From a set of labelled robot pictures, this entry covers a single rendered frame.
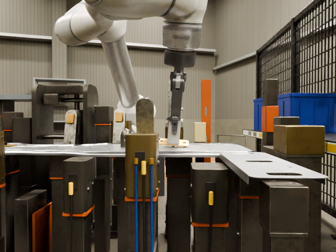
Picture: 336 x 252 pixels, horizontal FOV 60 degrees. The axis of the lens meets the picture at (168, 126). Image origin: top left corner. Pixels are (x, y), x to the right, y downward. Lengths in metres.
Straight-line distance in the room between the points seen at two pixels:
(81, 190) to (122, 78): 0.82
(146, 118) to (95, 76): 6.54
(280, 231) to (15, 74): 7.00
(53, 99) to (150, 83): 6.34
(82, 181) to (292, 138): 0.44
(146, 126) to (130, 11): 0.22
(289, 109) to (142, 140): 0.62
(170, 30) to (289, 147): 0.36
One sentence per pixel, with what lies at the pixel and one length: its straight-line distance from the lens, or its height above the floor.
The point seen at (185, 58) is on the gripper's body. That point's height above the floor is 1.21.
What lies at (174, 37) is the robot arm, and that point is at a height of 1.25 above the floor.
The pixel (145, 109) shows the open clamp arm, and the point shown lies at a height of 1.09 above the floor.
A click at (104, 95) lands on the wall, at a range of 7.09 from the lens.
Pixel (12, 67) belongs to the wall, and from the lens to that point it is 7.26.
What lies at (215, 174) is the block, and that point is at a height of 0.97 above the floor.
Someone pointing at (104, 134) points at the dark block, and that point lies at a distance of 0.99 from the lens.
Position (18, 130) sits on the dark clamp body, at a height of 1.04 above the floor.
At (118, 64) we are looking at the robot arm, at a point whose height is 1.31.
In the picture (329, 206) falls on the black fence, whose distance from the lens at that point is 1.23.
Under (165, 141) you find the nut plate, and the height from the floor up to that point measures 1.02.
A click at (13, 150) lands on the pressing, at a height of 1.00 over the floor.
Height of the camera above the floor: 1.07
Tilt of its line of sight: 1 degrees down
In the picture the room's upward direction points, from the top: straight up
